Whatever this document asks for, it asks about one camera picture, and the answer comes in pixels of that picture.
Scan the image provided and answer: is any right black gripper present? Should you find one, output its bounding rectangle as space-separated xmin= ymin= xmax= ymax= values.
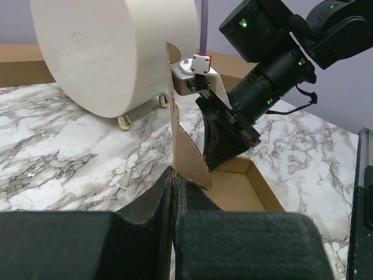
xmin=196 ymin=52 xmax=316 ymax=171

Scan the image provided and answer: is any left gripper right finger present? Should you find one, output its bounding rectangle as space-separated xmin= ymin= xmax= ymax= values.
xmin=174 ymin=176 xmax=334 ymax=279

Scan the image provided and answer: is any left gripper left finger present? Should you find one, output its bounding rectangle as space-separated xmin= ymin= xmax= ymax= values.
xmin=1 ymin=167 xmax=173 ymax=279

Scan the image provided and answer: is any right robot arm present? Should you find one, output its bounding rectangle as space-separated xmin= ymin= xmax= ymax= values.
xmin=187 ymin=1 xmax=372 ymax=170

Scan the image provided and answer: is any closed brown cardboard box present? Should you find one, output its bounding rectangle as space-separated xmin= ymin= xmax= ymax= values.
xmin=208 ymin=51 xmax=256 ymax=92

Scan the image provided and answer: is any white cylindrical bread box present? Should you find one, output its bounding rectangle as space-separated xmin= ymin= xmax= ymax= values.
xmin=30 ymin=0 xmax=198 ymax=130

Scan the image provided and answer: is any small brown box behind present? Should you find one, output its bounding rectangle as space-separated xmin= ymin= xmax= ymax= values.
xmin=0 ymin=44 xmax=55 ymax=88

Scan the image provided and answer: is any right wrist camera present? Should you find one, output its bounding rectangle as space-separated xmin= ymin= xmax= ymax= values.
xmin=171 ymin=54 xmax=232 ymax=109

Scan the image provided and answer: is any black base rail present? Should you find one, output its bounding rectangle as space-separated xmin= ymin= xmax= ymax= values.
xmin=346 ymin=128 xmax=373 ymax=279

